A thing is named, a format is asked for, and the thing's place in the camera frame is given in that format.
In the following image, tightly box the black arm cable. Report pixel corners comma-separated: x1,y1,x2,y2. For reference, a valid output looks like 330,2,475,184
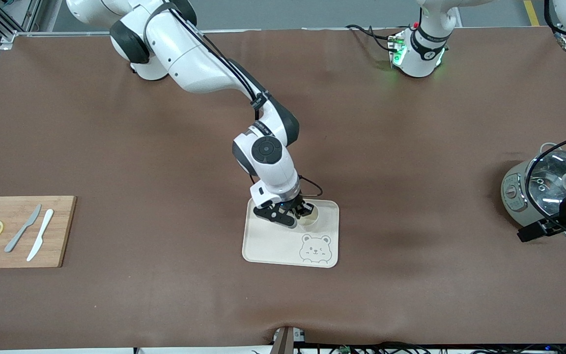
163,2,324,200
524,0,566,228

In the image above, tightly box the small metal table bracket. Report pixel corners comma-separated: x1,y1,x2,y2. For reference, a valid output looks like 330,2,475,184
271,326,308,354

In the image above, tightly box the bamboo cutting board, metal handle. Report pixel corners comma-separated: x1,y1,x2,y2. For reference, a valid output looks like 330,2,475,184
0,196,77,269

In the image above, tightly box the brown table cover mat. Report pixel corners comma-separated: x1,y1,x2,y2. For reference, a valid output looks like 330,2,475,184
0,27,566,351

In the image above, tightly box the white plastic knife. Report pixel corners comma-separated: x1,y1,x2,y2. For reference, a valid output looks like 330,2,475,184
26,209,55,262

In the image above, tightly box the glass pot lid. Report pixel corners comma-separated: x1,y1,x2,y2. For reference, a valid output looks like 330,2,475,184
526,150,566,227

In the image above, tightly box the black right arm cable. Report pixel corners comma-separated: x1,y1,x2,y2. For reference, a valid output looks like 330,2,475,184
163,2,324,200

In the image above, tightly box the grey plastic knife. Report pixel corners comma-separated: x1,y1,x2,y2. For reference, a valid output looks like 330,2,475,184
4,204,42,253

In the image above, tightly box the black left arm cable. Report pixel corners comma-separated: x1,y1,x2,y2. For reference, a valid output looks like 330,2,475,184
524,0,566,228

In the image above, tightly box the cream tray with bear print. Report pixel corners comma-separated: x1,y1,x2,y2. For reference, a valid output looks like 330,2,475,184
242,197,340,268

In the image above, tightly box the white plastic cup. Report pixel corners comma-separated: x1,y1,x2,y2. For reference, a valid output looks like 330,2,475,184
297,204,320,232

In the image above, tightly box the grey electric cooking pot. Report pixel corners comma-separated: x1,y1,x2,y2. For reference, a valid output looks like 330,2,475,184
501,143,566,240

